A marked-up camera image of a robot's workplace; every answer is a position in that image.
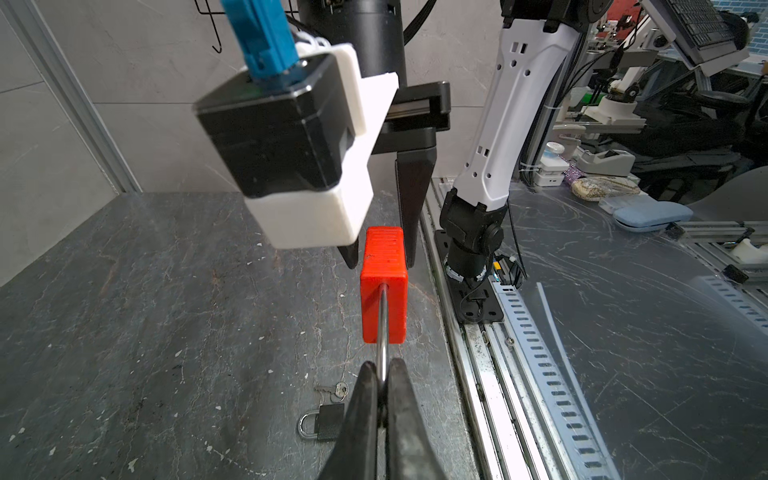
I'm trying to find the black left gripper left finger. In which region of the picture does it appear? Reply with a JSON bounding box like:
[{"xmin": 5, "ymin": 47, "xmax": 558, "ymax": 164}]
[{"xmin": 318, "ymin": 361, "xmax": 379, "ymax": 479}]

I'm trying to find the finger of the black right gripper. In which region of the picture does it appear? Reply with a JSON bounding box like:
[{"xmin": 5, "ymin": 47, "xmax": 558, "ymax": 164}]
[{"xmin": 337, "ymin": 242, "xmax": 359, "ymax": 269}]

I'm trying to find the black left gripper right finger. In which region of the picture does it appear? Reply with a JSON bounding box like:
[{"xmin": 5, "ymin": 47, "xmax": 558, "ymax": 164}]
[{"xmin": 385, "ymin": 358, "xmax": 447, "ymax": 479}]

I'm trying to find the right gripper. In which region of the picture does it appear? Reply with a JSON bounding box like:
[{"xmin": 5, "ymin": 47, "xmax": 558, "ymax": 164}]
[{"xmin": 298, "ymin": 0, "xmax": 451, "ymax": 269}]

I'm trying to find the small red padlock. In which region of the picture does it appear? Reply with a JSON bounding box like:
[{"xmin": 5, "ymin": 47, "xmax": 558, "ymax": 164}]
[{"xmin": 360, "ymin": 226, "xmax": 408, "ymax": 384}]

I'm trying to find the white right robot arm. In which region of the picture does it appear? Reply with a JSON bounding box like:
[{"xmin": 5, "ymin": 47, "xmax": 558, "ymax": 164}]
[{"xmin": 297, "ymin": 1, "xmax": 611, "ymax": 323}]

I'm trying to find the black padlock near key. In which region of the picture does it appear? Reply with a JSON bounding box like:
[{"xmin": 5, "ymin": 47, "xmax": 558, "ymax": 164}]
[{"xmin": 296, "ymin": 403, "xmax": 345, "ymax": 442}]

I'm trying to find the blue grey cushion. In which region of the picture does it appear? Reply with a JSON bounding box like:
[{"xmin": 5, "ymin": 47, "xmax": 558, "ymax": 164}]
[{"xmin": 613, "ymin": 201, "xmax": 693, "ymax": 233}]

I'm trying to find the silver key with ring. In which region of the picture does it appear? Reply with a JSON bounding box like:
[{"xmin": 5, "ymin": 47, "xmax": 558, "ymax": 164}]
[{"xmin": 314, "ymin": 381, "xmax": 349, "ymax": 403}]

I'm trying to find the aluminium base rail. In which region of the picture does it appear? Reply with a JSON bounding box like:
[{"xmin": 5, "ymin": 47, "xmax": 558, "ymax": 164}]
[{"xmin": 421, "ymin": 178, "xmax": 620, "ymax": 479}]

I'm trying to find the black wire hook rack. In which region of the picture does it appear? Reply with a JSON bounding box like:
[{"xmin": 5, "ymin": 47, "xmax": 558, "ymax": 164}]
[{"xmin": 192, "ymin": 0, "xmax": 301, "ymax": 54}]

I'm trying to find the aluminium frame rail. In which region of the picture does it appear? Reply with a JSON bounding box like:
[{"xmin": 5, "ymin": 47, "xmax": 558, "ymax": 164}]
[{"xmin": 1, "ymin": 0, "xmax": 142, "ymax": 194}]

